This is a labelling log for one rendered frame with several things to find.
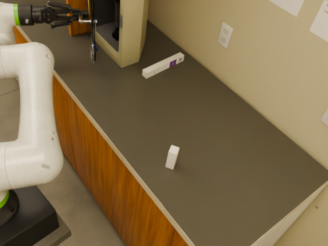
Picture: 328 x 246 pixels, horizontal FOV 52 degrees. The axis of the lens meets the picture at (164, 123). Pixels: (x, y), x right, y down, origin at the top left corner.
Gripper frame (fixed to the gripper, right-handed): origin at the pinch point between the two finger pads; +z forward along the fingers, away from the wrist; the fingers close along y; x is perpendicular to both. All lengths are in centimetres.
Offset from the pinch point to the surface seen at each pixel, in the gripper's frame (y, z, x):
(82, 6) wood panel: -9.7, 1.7, 25.6
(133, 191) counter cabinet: -48, 17, -67
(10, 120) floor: -120, -58, 51
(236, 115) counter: -26, 69, -46
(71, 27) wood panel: -20.3, -5.0, 22.4
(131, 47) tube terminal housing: -15.2, 23.7, -5.0
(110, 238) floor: -120, 8, -56
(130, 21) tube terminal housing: -0.1, 22.4, -5.7
